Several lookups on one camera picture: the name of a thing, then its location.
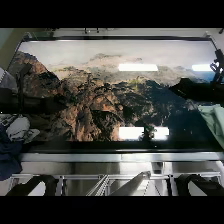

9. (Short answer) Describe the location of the black garment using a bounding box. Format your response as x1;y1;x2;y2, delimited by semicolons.
168;77;224;104

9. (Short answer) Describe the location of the white garment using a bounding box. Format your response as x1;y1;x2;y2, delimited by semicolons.
5;114;41;143

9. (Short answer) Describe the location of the pale green garment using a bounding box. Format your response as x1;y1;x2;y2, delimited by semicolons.
197;103;224;150

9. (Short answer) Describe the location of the dark blue garment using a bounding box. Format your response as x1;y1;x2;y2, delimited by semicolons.
0;124;24;182

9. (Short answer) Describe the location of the silver frame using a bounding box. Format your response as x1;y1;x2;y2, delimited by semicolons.
0;30;224;197

